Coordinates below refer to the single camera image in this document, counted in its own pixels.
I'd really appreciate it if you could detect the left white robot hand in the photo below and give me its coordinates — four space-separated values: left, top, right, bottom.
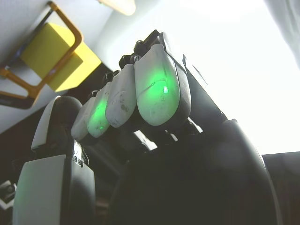
12 29 282 225

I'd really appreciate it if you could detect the round wooden rod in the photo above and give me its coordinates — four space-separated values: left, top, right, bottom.
110 0 137 16

